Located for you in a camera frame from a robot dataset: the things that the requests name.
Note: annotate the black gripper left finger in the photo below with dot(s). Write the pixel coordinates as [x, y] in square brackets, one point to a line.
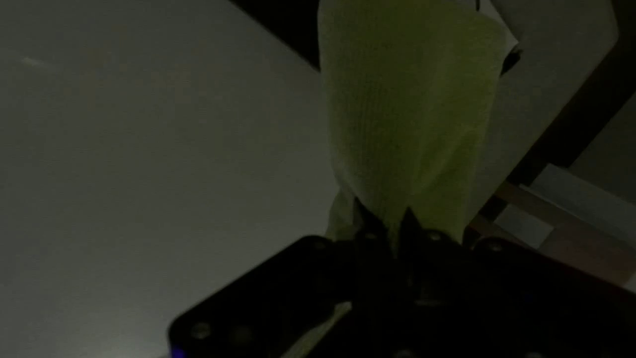
[373, 239]

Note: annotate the wooden chair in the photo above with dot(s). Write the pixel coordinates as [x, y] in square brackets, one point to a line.
[582, 259]

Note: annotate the yellow cloth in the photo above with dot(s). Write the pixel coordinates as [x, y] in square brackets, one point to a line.
[409, 100]

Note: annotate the white board table cover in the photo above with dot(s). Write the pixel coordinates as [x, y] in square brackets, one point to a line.
[131, 166]

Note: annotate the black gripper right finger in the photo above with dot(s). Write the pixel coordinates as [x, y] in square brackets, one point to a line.
[427, 249]

